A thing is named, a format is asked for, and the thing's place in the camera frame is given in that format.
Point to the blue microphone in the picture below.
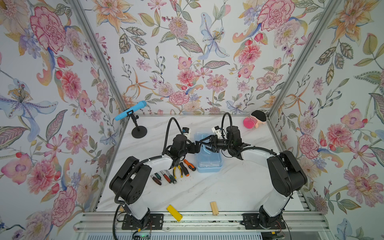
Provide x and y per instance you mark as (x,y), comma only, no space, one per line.
(140,105)

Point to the blue plastic tool box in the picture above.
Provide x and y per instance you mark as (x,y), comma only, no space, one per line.
(208,162)

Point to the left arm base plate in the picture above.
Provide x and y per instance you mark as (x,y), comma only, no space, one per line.
(150,222)

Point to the yellow handled pliers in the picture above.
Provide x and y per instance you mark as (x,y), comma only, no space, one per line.
(177,172)

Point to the aluminium front rail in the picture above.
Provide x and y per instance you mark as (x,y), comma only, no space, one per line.
(206,222)

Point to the orange handled screwdriver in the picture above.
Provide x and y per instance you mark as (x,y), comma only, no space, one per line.
(190,165)

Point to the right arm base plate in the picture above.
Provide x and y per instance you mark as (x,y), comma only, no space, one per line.
(253,221)

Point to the black microphone stand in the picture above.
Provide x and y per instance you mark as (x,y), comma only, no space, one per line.
(138,131)

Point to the yellow utility knife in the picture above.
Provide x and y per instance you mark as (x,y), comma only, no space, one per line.
(176,214)

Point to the black ratchet wrench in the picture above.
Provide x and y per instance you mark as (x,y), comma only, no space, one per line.
(173,180)

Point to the dark red handled screwdriver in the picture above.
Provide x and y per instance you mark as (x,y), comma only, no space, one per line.
(156,180)

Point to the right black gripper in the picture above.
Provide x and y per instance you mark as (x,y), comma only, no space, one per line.
(214,143)

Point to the black orange screwdriver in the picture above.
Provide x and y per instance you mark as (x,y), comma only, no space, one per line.
(184,169)

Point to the wooden block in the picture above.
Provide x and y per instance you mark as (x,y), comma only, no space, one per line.
(214,208)

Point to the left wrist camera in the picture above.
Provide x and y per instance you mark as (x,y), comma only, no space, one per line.
(186,132)

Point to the pink plush toy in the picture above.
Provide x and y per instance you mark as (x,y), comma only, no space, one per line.
(256,119)

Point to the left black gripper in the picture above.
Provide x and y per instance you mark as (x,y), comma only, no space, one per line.
(197,148)

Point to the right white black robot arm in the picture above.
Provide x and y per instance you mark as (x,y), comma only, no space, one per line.
(286,174)

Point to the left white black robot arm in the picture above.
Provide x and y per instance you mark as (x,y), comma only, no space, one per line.
(129,182)

